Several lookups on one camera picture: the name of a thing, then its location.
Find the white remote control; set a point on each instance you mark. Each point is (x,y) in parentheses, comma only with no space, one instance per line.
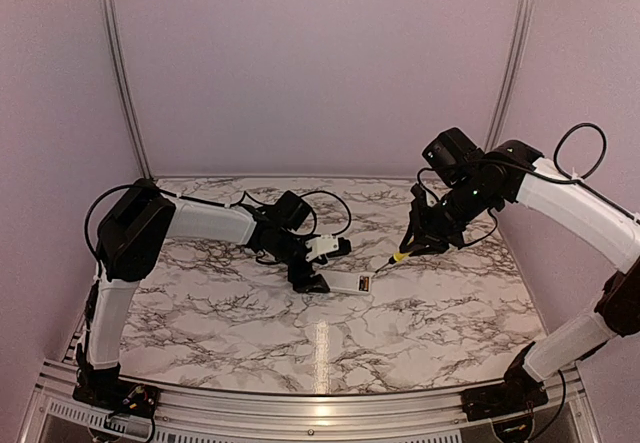
(344,282)

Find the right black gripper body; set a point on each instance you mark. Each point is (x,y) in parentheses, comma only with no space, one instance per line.
(445,223)

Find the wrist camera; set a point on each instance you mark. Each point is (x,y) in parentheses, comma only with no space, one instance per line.
(327,245)
(420,198)

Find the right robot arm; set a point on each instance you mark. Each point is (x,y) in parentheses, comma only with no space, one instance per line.
(590,224)

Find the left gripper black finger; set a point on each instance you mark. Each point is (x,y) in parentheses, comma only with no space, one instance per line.
(302,285)
(315,283)

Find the battery in remote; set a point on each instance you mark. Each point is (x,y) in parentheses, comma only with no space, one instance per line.
(364,283)

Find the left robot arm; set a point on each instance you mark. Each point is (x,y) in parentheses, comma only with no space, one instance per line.
(131,236)

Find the right aluminium frame post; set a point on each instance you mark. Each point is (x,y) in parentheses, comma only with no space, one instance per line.
(522,23)

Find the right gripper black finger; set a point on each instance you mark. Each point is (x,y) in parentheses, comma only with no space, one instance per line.
(429,246)
(410,242)

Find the yellow handled screwdriver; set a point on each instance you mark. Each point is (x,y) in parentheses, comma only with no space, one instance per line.
(392,260)

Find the left aluminium frame post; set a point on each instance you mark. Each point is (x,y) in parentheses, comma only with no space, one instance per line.
(116,53)

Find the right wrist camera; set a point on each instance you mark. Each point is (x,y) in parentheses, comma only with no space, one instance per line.
(420,198)

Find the front aluminium rail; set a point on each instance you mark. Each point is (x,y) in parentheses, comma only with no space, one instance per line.
(185,414)

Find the aluminium frame post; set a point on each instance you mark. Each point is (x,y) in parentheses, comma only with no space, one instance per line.
(116,53)
(522,23)

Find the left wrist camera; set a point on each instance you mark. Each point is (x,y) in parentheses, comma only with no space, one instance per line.
(327,245)

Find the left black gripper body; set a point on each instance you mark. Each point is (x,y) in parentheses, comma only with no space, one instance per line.
(283,248)

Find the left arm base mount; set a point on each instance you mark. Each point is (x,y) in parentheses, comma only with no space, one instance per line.
(103,388)

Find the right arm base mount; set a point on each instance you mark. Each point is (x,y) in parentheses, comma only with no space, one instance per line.
(517,392)

